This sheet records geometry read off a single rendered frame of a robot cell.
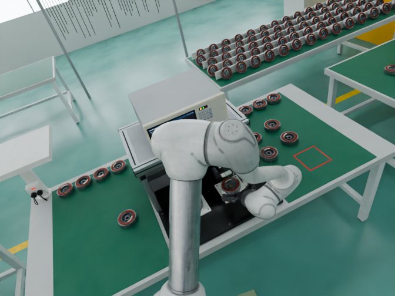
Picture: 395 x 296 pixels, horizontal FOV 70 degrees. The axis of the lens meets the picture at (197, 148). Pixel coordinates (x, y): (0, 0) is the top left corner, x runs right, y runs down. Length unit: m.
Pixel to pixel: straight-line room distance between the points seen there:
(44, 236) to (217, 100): 1.32
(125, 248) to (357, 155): 1.43
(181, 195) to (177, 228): 0.10
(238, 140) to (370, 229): 1.90
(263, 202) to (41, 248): 1.32
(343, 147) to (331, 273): 0.88
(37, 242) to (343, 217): 2.16
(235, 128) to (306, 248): 1.71
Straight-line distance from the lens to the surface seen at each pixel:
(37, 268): 1.91
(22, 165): 1.78
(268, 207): 1.25
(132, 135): 1.71
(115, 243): 1.72
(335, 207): 2.59
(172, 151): 0.82
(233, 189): 1.62
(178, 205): 0.88
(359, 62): 2.87
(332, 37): 3.34
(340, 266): 2.33
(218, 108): 1.47
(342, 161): 1.87
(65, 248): 1.87
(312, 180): 1.75
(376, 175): 2.13
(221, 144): 0.75
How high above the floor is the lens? 2.06
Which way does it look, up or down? 40 degrees down
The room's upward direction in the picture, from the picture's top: 16 degrees counter-clockwise
